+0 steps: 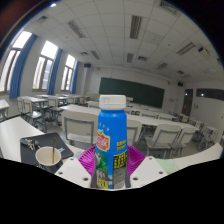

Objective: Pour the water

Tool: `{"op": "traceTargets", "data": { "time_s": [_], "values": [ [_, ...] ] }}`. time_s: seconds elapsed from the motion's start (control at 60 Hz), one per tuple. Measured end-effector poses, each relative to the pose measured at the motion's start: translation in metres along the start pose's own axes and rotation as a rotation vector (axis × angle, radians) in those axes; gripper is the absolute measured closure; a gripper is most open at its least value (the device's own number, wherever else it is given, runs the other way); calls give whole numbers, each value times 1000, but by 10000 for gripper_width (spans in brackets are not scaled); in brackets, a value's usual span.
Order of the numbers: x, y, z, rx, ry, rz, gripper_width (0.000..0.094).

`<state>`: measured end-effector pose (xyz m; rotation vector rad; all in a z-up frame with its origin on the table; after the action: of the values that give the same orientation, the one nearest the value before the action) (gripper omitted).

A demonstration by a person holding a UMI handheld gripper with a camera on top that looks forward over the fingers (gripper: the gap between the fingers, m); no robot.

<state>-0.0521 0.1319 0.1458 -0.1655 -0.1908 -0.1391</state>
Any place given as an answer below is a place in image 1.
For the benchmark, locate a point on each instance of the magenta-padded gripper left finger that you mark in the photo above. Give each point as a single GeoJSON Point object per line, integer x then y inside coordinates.
{"type": "Point", "coordinates": [73, 171]}

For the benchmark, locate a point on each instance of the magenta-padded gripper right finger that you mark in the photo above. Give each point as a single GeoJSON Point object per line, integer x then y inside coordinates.
{"type": "Point", "coordinates": [146, 170]}

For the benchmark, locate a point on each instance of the blue white-capped drink bottle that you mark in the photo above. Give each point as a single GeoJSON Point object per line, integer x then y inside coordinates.
{"type": "Point", "coordinates": [111, 133]}

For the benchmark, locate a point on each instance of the green and white sponge block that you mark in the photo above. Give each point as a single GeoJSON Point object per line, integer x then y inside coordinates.
{"type": "Point", "coordinates": [78, 153]}

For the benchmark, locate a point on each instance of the brown stirring stick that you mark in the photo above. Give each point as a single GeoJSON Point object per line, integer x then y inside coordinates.
{"type": "Point", "coordinates": [54, 148]}

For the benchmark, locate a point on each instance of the dark blue mug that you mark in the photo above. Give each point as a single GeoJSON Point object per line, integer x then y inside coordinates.
{"type": "Point", "coordinates": [45, 156]}

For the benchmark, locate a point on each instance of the dark flat pad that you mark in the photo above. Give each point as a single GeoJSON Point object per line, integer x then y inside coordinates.
{"type": "Point", "coordinates": [50, 141]}

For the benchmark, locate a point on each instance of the white classroom chairs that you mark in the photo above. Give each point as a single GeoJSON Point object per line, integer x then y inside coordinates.
{"type": "Point", "coordinates": [80, 128]}

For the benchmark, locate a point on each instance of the metal keys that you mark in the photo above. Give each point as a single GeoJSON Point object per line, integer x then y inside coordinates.
{"type": "Point", "coordinates": [30, 144]}

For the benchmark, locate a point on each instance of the green chalkboard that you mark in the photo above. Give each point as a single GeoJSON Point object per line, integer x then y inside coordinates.
{"type": "Point", "coordinates": [133, 91]}

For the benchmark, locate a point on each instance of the dark classroom door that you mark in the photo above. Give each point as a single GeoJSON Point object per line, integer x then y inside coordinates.
{"type": "Point", "coordinates": [187, 101]}

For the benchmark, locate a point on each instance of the classroom windows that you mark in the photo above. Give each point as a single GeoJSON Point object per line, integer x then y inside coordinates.
{"type": "Point", "coordinates": [45, 66]}

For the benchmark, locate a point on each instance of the blue window curtains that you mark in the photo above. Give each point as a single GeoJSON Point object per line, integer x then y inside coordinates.
{"type": "Point", "coordinates": [21, 66]}

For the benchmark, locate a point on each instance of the ceiling light panels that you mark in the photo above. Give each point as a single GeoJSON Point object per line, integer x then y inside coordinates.
{"type": "Point", "coordinates": [135, 26]}

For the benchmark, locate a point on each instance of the dark long wall window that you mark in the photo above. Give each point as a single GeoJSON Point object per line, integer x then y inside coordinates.
{"type": "Point", "coordinates": [210, 94]}

